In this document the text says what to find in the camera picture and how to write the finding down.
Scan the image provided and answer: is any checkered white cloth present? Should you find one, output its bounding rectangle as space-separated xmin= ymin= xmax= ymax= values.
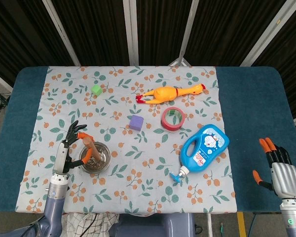
xmin=61 ymin=212 xmax=120 ymax=237

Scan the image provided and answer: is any red tape roll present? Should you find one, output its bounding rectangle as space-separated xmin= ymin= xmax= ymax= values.
xmin=160 ymin=106 xmax=186 ymax=132

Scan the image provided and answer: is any grey robot torso base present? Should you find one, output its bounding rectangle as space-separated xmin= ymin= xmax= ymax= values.
xmin=118 ymin=213 xmax=196 ymax=237

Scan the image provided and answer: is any white frame post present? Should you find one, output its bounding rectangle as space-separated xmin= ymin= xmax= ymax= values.
xmin=239 ymin=0 xmax=296 ymax=68
xmin=122 ymin=0 xmax=140 ymax=67
xmin=178 ymin=0 xmax=201 ymax=66
xmin=41 ymin=0 xmax=82 ymax=67

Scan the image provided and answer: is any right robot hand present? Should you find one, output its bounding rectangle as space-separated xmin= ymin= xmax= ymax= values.
xmin=252 ymin=137 xmax=296 ymax=198

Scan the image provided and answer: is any purple foam cube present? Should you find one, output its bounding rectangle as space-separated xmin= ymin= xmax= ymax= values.
xmin=128 ymin=115 xmax=145 ymax=131

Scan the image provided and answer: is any yellow rubber chicken toy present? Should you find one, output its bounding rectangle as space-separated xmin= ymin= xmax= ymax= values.
xmin=135 ymin=83 xmax=206 ymax=106

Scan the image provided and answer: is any blue pump detergent bottle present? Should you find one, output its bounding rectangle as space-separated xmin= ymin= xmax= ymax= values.
xmin=169 ymin=123 xmax=230 ymax=183

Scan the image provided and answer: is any wooden rolling pin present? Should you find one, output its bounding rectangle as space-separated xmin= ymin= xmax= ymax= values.
xmin=82 ymin=137 xmax=103 ymax=161

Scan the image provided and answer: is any black cable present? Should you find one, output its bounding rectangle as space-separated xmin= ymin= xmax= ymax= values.
xmin=84 ymin=213 xmax=100 ymax=237

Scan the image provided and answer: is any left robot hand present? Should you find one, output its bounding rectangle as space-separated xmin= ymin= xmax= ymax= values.
xmin=52 ymin=120 xmax=96 ymax=175

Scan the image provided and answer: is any green foam cube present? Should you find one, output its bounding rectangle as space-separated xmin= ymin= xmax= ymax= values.
xmin=90 ymin=84 xmax=104 ymax=97

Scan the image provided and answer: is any stainless steel bowl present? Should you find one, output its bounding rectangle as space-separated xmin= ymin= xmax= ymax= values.
xmin=79 ymin=141 xmax=112 ymax=173

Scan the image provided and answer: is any floral print tablecloth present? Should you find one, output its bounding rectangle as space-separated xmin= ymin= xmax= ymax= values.
xmin=14 ymin=65 xmax=238 ymax=215

